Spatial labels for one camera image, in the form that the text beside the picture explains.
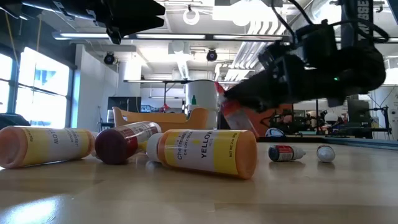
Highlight green food coloring bottle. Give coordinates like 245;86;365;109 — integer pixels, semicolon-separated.
188;95;200;113

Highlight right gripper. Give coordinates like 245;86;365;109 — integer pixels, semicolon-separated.
224;43;340;113

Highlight blue white round object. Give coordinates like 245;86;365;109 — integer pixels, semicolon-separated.
264;127;286;138

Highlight orange food coloring bottle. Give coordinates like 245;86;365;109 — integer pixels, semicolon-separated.
213;81;259;139

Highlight white ring lamp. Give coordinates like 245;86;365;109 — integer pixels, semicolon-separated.
182;7;200;26

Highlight large window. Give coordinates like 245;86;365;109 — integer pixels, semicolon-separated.
0;52;15;114
15;46;71;128

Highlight small white-capped dye bottle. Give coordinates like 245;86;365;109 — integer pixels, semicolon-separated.
316;144;336;163
268;144;307;162

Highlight black monitor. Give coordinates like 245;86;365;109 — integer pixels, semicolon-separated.
107;96;142;113
347;98;371;125

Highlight black aluminium table frame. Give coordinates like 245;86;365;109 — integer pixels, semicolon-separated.
257;135;398;152

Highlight orange plastic bin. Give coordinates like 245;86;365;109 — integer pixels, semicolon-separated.
112;106;210;133

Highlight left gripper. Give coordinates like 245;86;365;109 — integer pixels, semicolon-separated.
52;0;166;45

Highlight white cylindrical container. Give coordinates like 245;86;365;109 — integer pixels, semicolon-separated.
185;80;219;130

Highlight yellow food coloring bottle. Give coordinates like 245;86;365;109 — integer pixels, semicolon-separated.
0;125;96;169
146;129;259;180

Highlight red food coloring bottle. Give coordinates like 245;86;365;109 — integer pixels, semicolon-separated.
94;121;162;166

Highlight long ceiling light strip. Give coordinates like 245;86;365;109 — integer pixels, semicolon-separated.
52;30;290;41

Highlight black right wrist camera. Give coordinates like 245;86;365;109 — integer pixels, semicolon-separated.
295;19;339;68

